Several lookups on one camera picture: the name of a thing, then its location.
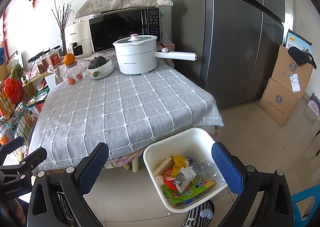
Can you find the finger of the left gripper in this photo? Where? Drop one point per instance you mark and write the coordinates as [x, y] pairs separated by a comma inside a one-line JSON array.
[[10, 147], [33, 160]]

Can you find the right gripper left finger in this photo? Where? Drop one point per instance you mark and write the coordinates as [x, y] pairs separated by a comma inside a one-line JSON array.
[[58, 199]]

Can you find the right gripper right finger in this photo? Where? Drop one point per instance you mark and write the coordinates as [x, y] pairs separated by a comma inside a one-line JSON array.
[[275, 208]]

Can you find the green onion rings bag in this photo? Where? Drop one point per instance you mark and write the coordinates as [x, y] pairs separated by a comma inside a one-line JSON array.
[[195, 187]]

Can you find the red white triangular container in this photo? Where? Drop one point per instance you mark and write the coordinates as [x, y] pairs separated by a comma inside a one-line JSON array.
[[169, 177]]

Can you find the white trash bin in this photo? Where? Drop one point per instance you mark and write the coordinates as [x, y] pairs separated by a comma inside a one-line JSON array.
[[193, 144]]

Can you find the person's left hand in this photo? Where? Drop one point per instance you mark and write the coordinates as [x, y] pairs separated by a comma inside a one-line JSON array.
[[17, 209]]

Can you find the blue plastic stool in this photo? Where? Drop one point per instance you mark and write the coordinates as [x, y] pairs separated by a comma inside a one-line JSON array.
[[306, 207]]

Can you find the red mesh bag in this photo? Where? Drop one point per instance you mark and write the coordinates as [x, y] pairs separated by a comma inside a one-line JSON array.
[[14, 90]]

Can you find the striped slipper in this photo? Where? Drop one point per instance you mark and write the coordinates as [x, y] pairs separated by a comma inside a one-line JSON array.
[[200, 216]]

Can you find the clear crushed plastic bottle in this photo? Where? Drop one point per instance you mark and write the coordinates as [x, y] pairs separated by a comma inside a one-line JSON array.
[[209, 171]]

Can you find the red lidded glass jar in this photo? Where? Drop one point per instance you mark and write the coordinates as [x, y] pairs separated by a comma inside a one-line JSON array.
[[54, 58]]

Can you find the lower cardboard box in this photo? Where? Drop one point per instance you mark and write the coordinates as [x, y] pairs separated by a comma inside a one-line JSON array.
[[277, 102]]

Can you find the cardboard box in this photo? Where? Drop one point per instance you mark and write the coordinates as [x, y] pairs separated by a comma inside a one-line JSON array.
[[277, 102], [290, 75]]

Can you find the orange fruit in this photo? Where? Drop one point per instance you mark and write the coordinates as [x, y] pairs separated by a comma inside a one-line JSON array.
[[69, 59]]

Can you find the grey checked tablecloth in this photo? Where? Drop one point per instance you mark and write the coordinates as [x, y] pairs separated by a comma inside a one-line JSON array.
[[127, 112]]

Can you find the small white blue box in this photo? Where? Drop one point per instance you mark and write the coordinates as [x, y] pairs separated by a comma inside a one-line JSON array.
[[314, 104]]

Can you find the green lime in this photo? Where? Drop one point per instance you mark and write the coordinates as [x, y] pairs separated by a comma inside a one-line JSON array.
[[95, 74]]

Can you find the beige snack packet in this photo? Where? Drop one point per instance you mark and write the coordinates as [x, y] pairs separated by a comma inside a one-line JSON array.
[[164, 165]]

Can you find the dark green squash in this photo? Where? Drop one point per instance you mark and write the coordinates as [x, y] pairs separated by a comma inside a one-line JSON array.
[[97, 62]]

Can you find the white air fryer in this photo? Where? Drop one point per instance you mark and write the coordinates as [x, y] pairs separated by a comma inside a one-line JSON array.
[[78, 39]]

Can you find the upper cardboard box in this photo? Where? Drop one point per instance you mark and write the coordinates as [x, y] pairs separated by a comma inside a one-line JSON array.
[[290, 75]]

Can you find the dried branches in vase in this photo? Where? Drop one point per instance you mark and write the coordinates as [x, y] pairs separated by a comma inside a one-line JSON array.
[[61, 15]]

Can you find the black cap on box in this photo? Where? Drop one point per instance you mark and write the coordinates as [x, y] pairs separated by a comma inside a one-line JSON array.
[[301, 57]]

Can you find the white electric cooking pot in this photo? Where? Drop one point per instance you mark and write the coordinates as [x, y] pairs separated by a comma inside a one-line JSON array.
[[138, 54]]

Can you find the black microwave oven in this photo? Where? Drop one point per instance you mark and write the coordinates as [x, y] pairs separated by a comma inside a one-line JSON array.
[[107, 28]]

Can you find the blue printed box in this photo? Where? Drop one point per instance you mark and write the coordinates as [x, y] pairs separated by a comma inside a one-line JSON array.
[[295, 40]]

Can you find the dark grey refrigerator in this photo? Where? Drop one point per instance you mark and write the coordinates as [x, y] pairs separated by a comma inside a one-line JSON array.
[[236, 43]]

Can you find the floral cloth cover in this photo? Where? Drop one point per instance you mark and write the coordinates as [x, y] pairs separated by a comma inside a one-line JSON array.
[[91, 7]]

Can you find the black wire rack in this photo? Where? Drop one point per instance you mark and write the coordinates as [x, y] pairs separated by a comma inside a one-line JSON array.
[[20, 120]]

